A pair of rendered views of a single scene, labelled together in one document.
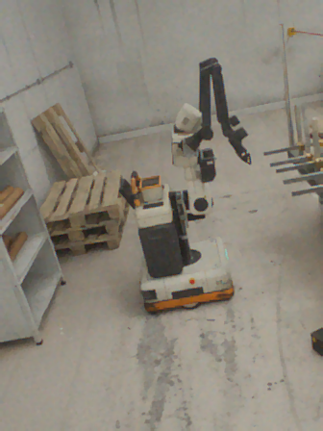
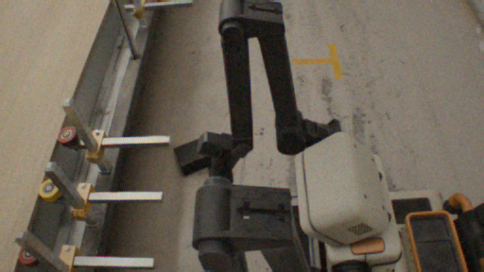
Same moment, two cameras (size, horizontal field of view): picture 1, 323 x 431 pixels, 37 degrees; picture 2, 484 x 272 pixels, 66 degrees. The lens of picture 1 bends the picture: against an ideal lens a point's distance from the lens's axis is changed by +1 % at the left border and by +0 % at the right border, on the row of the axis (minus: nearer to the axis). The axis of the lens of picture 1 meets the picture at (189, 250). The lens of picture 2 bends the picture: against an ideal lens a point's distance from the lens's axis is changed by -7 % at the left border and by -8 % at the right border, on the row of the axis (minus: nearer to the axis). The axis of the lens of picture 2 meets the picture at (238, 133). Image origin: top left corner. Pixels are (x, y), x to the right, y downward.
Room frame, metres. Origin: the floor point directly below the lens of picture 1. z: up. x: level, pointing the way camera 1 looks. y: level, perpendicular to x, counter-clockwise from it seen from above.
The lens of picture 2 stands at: (3.73, -0.37, 2.07)
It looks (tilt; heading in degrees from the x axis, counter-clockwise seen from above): 51 degrees down; 183
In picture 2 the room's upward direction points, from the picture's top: 7 degrees counter-clockwise
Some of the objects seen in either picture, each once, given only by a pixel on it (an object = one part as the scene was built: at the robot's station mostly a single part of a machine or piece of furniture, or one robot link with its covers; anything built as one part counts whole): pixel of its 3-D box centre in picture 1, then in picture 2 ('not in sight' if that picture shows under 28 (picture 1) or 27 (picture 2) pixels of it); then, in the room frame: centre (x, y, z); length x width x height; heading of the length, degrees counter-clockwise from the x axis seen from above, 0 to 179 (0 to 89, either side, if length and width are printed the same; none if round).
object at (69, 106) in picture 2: not in sight; (90, 142); (2.78, -0.99, 0.90); 0.04 x 0.04 x 0.48; 87
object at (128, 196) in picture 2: (315, 175); (106, 197); (2.99, -0.91, 0.83); 0.43 x 0.03 x 0.04; 87
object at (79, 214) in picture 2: not in sight; (83, 202); (3.01, -1.00, 0.83); 0.14 x 0.06 x 0.05; 177
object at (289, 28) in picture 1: (292, 89); not in sight; (4.09, -1.10, 1.20); 0.15 x 0.12 x 1.00; 177
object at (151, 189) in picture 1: (151, 189); (430, 251); (3.31, 0.17, 0.87); 0.23 x 0.15 x 0.11; 177
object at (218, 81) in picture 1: (222, 101); (238, 87); (3.06, -0.38, 1.41); 0.11 x 0.06 x 0.43; 177
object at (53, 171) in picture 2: not in sight; (77, 202); (3.03, -1.00, 0.87); 0.04 x 0.04 x 0.48; 87
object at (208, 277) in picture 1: (186, 271); not in sight; (3.30, 0.06, 0.16); 0.67 x 0.64 x 0.25; 87
